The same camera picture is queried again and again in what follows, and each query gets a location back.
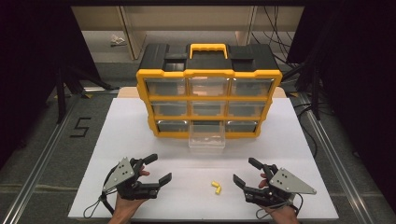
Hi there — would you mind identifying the black metal stand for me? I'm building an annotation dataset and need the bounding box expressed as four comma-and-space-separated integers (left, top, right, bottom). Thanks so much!
54, 65, 120, 125
280, 61, 323, 121

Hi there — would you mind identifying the grid of clear drawers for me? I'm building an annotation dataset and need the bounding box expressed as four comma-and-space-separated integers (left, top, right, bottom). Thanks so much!
145, 77, 276, 133

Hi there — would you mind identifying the beige shelf unit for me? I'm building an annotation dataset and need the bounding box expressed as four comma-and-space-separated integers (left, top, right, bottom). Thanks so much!
70, 5, 305, 61

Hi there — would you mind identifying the black floor cable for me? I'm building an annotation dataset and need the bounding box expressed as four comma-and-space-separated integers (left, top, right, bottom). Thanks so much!
292, 102, 319, 159

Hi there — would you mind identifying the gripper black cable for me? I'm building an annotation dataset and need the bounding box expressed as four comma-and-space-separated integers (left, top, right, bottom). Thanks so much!
255, 192, 304, 219
82, 186, 117, 219

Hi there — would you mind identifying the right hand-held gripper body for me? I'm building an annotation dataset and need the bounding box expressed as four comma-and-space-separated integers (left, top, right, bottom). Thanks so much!
243, 163, 318, 209

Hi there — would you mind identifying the crumpled white paper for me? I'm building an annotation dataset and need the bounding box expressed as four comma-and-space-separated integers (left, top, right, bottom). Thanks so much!
109, 34, 128, 48

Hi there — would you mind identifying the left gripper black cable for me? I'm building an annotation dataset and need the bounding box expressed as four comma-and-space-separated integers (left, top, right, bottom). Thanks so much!
82, 186, 117, 219

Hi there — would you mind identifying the dark curtain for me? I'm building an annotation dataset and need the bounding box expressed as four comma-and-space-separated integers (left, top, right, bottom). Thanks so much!
0, 0, 101, 171
286, 0, 396, 216

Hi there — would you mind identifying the person's left hand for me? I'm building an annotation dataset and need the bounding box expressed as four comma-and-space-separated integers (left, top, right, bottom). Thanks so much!
113, 166, 150, 218

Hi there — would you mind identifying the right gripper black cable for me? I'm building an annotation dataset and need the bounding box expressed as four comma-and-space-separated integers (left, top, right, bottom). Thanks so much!
255, 192, 304, 219

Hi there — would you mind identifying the bundle of black cables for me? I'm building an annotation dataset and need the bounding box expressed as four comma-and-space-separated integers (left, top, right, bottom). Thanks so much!
249, 5, 301, 67

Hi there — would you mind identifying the yellow black organizer cabinet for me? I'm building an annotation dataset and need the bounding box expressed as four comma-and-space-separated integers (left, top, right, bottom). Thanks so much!
135, 42, 284, 140

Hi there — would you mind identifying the metal floor rail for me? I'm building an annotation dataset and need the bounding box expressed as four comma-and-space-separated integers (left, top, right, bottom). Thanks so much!
298, 92, 380, 224
0, 92, 82, 224

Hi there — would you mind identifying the white table cover board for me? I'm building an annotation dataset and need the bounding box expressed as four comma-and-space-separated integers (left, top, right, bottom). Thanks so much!
67, 97, 340, 222

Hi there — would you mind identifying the clear plastic drawer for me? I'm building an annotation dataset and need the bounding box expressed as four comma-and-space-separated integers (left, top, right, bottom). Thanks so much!
188, 120, 227, 149

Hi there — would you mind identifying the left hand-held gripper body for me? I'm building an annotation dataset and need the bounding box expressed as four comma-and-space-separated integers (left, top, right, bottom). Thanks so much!
102, 157, 162, 201

